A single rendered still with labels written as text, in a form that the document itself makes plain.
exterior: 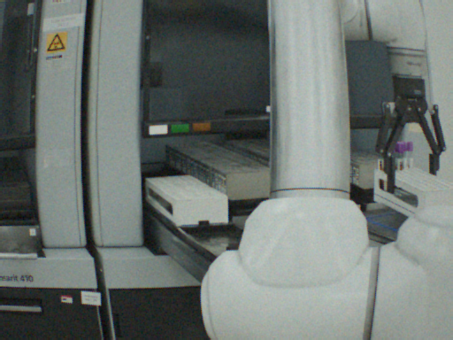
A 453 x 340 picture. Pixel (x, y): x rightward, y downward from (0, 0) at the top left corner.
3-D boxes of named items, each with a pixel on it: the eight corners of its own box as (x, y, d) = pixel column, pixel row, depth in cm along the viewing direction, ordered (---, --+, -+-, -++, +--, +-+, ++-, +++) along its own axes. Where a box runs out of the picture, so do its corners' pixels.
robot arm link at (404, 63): (431, 51, 183) (433, 81, 184) (415, 50, 192) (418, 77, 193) (395, 48, 182) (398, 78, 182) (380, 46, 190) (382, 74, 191)
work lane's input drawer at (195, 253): (135, 234, 234) (134, 194, 233) (195, 231, 238) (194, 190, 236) (226, 317, 165) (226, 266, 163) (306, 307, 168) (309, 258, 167)
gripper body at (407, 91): (398, 76, 183) (401, 124, 184) (431, 79, 185) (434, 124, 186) (385, 73, 190) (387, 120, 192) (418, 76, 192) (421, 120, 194)
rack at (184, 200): (145, 206, 230) (144, 177, 229) (190, 204, 233) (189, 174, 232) (177, 232, 202) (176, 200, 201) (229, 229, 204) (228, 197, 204)
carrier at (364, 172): (395, 187, 235) (395, 161, 235) (398, 188, 233) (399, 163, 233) (355, 190, 232) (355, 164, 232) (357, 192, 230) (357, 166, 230)
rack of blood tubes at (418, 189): (372, 199, 202) (372, 168, 201) (411, 196, 204) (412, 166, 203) (422, 225, 173) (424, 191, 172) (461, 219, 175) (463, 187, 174)
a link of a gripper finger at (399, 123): (413, 108, 187) (408, 104, 186) (391, 158, 187) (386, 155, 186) (406, 106, 190) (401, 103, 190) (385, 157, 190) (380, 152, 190)
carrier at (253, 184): (276, 197, 227) (276, 169, 226) (280, 199, 225) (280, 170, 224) (222, 202, 224) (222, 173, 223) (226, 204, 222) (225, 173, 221)
